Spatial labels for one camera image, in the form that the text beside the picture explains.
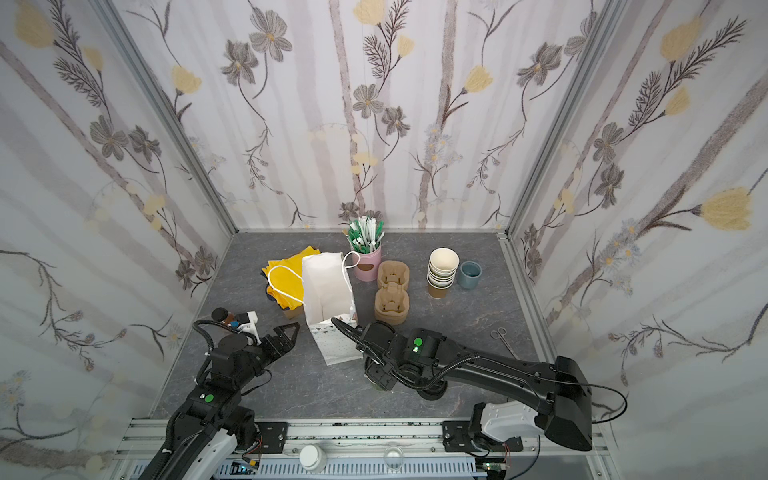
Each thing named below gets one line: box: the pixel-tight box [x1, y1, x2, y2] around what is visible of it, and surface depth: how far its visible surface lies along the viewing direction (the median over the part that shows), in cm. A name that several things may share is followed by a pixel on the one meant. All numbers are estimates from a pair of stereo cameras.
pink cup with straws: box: [347, 216, 385, 282], surface depth 98 cm
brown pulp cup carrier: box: [377, 260, 410, 288], surface depth 101 cm
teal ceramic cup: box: [457, 260, 483, 290], surface depth 105 cm
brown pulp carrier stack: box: [374, 284, 410, 325], surface depth 95 cm
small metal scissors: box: [490, 326, 521, 361], surface depth 95 cm
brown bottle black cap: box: [211, 307, 235, 325], surface depth 88 cm
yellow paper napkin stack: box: [262, 246, 321, 310], surface depth 93 cm
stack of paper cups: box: [426, 247, 460, 299], surface depth 92 cm
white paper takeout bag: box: [302, 250, 363, 366], surface depth 81 cm
